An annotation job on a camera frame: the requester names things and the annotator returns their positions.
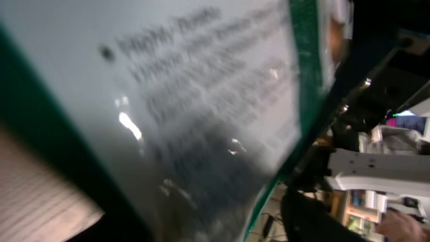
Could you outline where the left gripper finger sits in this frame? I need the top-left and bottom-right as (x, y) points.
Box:
(280, 188), (365, 242)

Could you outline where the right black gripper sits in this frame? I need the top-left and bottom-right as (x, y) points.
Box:
(288, 1), (429, 192)

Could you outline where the green 3M gloves package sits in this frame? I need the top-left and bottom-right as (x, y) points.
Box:
(1, 0), (345, 241)

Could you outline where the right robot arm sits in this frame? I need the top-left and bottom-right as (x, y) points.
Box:
(281, 0), (429, 196)

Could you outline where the person's hand in background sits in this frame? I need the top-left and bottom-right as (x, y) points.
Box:
(376, 210), (429, 242)

